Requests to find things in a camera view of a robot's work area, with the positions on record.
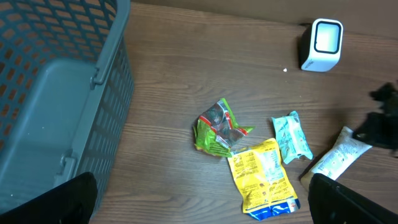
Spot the green snack packet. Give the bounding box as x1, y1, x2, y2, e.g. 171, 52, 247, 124
193, 98, 255, 157

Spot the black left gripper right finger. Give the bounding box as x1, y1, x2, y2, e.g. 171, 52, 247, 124
308, 174, 397, 224

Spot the white tube gold cap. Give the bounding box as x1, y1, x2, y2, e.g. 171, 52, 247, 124
300, 126, 372, 191

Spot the yellow snack packet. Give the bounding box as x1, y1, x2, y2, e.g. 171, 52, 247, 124
228, 138, 300, 221

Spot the white barcode scanner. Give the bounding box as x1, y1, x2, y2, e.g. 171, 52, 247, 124
299, 18, 343, 72

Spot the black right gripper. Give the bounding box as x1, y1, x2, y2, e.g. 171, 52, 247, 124
352, 82, 397, 157

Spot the grey plastic mesh basket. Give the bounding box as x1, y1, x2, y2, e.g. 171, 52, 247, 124
1, 0, 134, 213

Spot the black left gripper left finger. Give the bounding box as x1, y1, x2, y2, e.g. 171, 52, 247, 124
1, 172, 98, 224

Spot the teal tissue packet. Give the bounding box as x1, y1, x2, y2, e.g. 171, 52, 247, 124
272, 111, 313, 164

